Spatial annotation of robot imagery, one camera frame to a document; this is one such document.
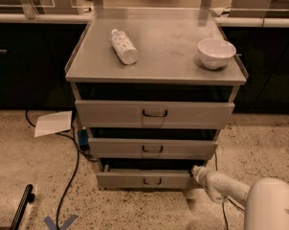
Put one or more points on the grey middle drawer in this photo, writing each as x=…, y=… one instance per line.
x=151, y=148

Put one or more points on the black bar object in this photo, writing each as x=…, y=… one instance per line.
x=27, y=197

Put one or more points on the dark lab counter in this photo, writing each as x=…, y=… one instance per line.
x=34, y=56

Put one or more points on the clear plastic water bottle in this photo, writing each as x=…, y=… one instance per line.
x=124, y=47

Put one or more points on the grey bottom drawer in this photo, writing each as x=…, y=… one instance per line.
x=146, y=179

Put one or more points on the grey drawer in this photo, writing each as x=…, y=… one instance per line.
x=138, y=114
x=146, y=179
x=151, y=148

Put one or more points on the blue power box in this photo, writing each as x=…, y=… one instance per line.
x=82, y=138

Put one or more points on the white paper sheet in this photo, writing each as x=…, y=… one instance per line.
x=53, y=123

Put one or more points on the white ceramic bowl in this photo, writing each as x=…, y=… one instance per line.
x=215, y=53

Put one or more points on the grey metal drawer cabinet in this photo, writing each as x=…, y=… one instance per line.
x=168, y=69

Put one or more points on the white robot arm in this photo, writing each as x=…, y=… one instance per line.
x=266, y=202

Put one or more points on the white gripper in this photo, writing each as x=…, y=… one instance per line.
x=204, y=177

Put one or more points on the grey top drawer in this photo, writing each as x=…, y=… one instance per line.
x=138, y=114

